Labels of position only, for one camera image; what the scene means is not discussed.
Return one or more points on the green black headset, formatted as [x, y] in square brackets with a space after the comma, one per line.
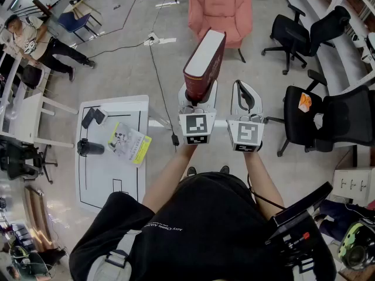
[357, 244]

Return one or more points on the white power strip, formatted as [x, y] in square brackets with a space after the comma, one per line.
[153, 39]

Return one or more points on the white drawer cabinet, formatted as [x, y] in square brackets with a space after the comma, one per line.
[351, 183]

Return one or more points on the maroon hardcover book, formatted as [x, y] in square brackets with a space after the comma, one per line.
[205, 54]

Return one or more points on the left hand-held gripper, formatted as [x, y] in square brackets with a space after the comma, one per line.
[196, 124]

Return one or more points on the person's left forearm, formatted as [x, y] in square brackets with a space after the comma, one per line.
[167, 183]

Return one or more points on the wooden stool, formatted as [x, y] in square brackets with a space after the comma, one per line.
[80, 7]

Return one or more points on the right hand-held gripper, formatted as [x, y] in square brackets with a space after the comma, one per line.
[247, 132]

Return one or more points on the white headset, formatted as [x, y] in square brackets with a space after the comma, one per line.
[363, 44]

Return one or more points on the orange packet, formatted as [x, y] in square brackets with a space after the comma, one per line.
[304, 102]

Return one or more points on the wooden planks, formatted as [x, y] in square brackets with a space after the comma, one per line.
[36, 212]

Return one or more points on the black office chair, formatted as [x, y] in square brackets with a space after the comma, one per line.
[17, 157]
[290, 37]
[345, 119]

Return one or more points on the white table with black lines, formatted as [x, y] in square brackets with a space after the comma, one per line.
[117, 171]

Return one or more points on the black hip-mounted tablet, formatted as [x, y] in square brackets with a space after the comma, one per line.
[299, 209]

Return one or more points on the black bag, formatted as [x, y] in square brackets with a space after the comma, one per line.
[32, 76]

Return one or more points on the person's right forearm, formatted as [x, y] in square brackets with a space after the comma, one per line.
[263, 186]

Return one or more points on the pink armchair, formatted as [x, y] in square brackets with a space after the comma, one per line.
[219, 7]

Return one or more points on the black cylindrical bottle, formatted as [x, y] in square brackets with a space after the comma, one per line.
[92, 148]

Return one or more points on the person's left shoe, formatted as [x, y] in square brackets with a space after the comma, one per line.
[191, 171]

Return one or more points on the yellow white paperback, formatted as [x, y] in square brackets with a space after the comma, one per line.
[129, 145]

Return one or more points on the blue chair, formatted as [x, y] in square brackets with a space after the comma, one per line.
[71, 20]

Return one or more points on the person's right shoe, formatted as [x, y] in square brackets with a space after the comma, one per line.
[224, 169]

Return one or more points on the person's shoe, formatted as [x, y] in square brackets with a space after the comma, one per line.
[224, 169]
[191, 171]

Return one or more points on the person in black shirt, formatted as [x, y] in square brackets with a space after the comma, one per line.
[205, 230]

